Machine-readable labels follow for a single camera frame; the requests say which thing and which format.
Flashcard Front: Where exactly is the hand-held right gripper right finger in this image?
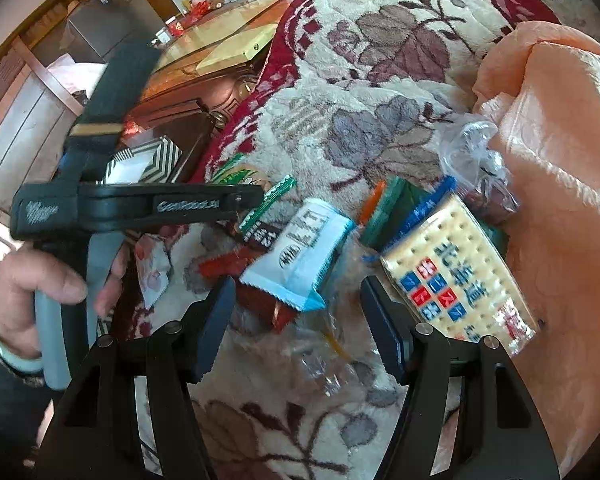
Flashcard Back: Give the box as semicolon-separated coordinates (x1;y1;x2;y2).
361;276;561;480

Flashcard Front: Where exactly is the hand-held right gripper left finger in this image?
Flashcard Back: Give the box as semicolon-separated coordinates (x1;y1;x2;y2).
34;275;238;480

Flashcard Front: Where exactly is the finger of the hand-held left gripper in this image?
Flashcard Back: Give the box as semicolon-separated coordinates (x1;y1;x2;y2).
79;183;265;235

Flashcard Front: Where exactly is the clear soda cracker packet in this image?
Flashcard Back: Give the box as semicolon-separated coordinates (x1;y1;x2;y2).
362;175;541;358

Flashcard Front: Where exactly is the white and blue snack packet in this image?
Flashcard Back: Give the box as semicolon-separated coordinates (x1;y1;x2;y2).
237;197;358;312

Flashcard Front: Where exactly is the person's left forearm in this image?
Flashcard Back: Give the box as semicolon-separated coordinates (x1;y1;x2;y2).
0;330;67;463

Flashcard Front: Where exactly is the person's left hand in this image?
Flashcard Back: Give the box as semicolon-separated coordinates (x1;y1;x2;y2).
0;242;131;348

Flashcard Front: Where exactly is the dark red snack packet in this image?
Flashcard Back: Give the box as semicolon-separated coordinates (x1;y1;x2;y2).
237;282;297;335

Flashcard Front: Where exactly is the black and white striped box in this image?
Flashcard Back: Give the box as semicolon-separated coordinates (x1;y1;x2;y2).
102;135;183;187

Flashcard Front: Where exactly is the orange-red candy wrapper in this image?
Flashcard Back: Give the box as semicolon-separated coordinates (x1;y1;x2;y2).
198;249;254;279

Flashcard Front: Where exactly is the green label snack packet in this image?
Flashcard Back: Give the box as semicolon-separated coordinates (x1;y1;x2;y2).
207;152;272;196

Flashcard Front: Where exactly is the pink floral candy packet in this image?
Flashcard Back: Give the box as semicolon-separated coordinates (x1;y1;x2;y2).
132;235;174;311

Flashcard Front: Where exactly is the clear plastic wrapper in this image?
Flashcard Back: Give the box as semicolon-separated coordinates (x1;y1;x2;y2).
280;280;362;397

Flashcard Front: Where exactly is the brown packet with green end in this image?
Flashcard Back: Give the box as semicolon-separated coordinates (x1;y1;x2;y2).
236;175;299;252

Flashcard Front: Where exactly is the wooden cabinet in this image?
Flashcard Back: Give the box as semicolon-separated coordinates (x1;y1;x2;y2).
0;35;87;202

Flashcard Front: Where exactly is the dark green snack packet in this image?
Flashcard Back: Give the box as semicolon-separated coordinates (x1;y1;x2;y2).
362;177;433;252

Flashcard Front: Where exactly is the orange cracker packet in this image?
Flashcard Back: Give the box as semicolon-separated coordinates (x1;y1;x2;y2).
357;180;387;227

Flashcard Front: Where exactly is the wooden table with glass top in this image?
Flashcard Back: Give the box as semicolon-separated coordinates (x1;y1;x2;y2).
125;0;301;132

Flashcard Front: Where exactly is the pink plastic bag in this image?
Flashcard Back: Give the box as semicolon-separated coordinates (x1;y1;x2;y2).
47;57;109;97

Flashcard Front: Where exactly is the pale green bangle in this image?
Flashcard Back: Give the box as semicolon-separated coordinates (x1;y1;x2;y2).
0;300;45;374

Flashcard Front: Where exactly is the flat yellow box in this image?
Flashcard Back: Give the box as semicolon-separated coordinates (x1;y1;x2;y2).
195;24;276;72

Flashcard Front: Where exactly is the silver refrigerator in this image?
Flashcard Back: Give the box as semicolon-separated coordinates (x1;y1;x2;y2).
45;0;134;67

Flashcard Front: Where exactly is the clear bag of dates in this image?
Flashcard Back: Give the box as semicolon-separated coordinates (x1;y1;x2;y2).
437;120;522;227

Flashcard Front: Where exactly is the peach cloth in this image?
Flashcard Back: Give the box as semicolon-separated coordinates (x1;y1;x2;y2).
472;22;600;480

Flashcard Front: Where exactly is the floral plush blanket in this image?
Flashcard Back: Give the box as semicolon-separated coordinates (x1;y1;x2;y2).
112;0;571;480

